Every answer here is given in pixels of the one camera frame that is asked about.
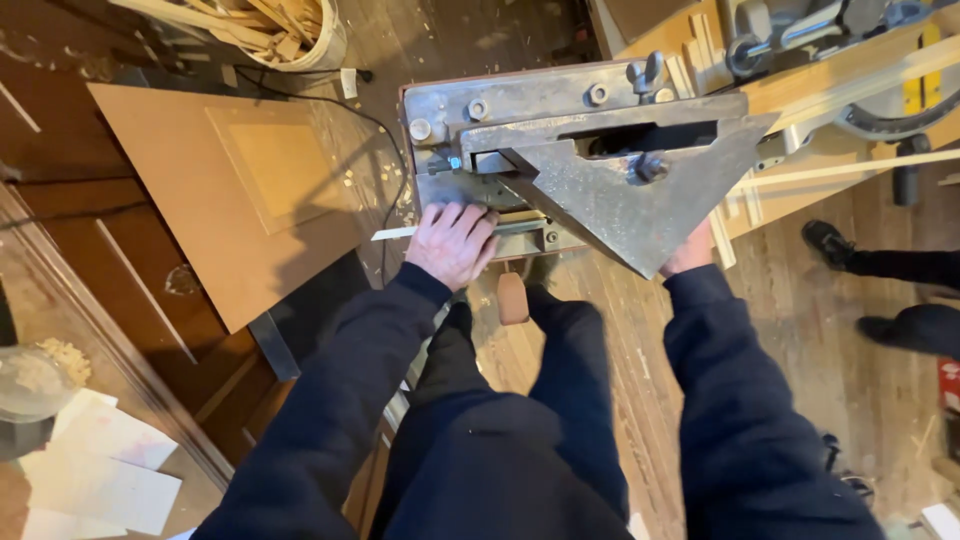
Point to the white board piece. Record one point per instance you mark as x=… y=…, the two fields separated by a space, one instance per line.
x=941 y=521

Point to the white moulding strip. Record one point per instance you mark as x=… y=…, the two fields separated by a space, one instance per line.
x=390 y=233

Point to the long pale wood strip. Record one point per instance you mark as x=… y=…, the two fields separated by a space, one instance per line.
x=847 y=169

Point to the person's legs in dark trousers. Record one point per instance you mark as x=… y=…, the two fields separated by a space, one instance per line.
x=510 y=450

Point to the clear bag of wood chips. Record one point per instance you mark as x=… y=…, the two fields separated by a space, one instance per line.
x=34 y=379

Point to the light brown fibreboard panel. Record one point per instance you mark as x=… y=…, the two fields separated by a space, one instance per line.
x=247 y=195

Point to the brown foot pedal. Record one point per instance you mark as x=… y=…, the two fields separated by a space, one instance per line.
x=513 y=298

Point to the white bucket of wood offcuts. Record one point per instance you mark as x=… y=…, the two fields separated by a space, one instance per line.
x=277 y=30

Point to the red box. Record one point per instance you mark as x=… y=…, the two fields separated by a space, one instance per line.
x=949 y=384

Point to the person's left hand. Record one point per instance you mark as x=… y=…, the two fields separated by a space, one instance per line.
x=448 y=251

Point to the wooden workbench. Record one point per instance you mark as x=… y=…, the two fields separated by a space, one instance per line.
x=810 y=90

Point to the grey metal mitre trimmer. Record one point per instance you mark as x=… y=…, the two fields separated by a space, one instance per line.
x=600 y=180

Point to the dark brown wooden door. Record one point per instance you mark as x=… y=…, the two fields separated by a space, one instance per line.
x=90 y=240

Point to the small white paper tag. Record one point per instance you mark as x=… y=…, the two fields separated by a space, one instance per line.
x=349 y=83

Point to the grey mitre saw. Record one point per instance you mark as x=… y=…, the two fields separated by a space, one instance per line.
x=847 y=30

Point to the person's right hand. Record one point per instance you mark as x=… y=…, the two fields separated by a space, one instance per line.
x=691 y=253

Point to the pile of white paper sheets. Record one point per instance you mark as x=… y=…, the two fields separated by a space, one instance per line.
x=97 y=472

